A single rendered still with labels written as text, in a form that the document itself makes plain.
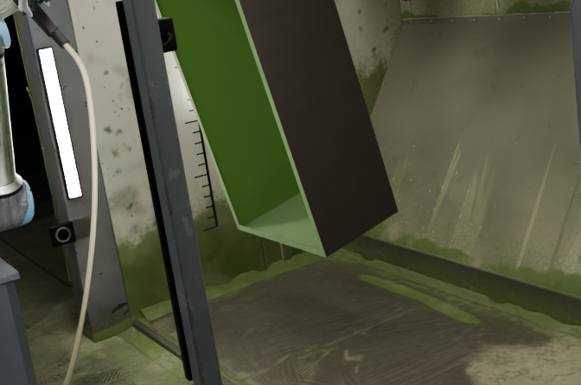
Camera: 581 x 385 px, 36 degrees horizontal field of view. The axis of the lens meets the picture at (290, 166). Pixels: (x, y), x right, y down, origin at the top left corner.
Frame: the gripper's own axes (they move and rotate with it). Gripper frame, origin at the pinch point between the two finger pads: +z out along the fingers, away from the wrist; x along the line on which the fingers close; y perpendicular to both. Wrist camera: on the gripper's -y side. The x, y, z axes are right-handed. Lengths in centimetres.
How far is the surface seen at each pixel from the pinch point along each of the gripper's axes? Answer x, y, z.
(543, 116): 156, 117, 76
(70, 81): 34, -25, 118
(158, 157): -19, 70, -47
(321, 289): 67, 105, 158
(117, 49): 58, -25, 117
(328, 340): 38, 122, 115
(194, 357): -35, 103, -22
